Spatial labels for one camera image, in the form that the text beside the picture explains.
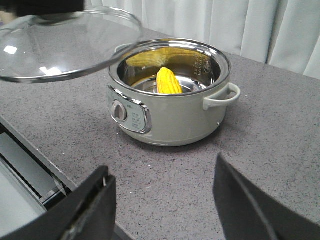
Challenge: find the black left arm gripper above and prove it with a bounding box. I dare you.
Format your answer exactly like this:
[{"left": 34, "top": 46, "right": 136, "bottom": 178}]
[{"left": 0, "top": 0, "right": 85, "bottom": 16}]

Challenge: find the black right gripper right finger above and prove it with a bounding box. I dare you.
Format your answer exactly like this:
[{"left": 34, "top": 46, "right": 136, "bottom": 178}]
[{"left": 212, "top": 154, "right": 320, "bottom": 240}]

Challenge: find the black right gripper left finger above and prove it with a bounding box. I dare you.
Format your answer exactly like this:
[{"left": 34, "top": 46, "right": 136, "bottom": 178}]
[{"left": 3, "top": 166, "right": 117, "bottom": 240}]

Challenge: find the glass pot lid steel rim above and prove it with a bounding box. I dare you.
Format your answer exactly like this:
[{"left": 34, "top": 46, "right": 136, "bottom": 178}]
[{"left": 0, "top": 6, "right": 143, "bottom": 84}]

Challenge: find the yellow corn cob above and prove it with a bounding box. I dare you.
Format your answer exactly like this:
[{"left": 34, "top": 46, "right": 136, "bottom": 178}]
[{"left": 156, "top": 67, "right": 183, "bottom": 94}]

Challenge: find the pale green electric cooking pot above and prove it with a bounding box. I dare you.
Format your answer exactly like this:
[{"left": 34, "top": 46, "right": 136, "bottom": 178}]
[{"left": 107, "top": 38, "right": 241, "bottom": 147}]

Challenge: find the grey cabinet drawer front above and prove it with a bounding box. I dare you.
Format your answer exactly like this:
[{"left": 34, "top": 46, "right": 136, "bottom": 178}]
[{"left": 0, "top": 117, "right": 77, "bottom": 237}]

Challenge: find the white pleated curtain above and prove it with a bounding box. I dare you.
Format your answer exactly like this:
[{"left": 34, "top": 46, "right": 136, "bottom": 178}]
[{"left": 85, "top": 0, "right": 320, "bottom": 79}]

